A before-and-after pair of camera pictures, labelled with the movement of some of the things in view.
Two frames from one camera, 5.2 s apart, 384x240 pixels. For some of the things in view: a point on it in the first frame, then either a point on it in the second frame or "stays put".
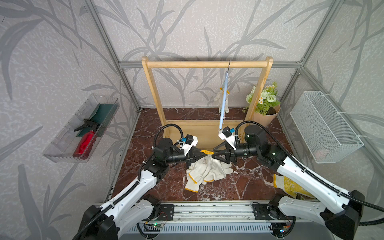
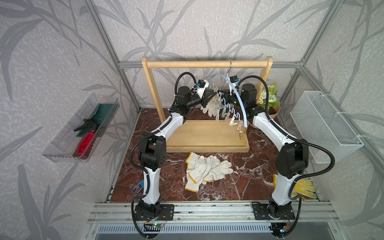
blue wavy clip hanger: [223, 98] -> [230, 95]
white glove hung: [220, 100] -> [213, 107]
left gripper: [189, 159] -> [204, 100]
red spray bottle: [87, 141] stays put
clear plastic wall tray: [76, 140] stays put
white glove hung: [216, 170] stays put
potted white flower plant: [268, 106] stays put
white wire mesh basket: [326, 137] stays put
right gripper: [229, 153] -> [227, 97]
